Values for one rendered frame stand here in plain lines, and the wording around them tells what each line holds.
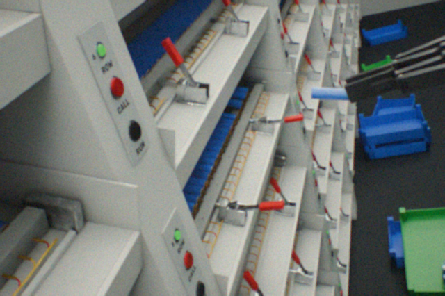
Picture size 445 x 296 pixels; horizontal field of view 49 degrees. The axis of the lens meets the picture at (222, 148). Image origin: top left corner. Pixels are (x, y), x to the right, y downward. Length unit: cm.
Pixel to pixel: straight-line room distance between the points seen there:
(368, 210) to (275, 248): 130
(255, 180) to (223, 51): 22
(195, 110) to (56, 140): 25
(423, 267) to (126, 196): 156
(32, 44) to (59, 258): 17
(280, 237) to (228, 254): 32
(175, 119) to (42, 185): 21
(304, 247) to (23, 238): 93
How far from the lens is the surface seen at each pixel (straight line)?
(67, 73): 39
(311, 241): 129
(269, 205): 72
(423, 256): 192
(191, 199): 75
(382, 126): 268
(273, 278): 93
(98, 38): 43
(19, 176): 47
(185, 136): 58
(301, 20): 159
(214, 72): 74
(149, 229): 46
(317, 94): 77
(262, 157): 89
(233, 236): 72
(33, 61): 38
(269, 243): 99
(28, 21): 37
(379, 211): 223
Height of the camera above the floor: 138
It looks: 27 degrees down
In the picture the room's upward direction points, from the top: 18 degrees counter-clockwise
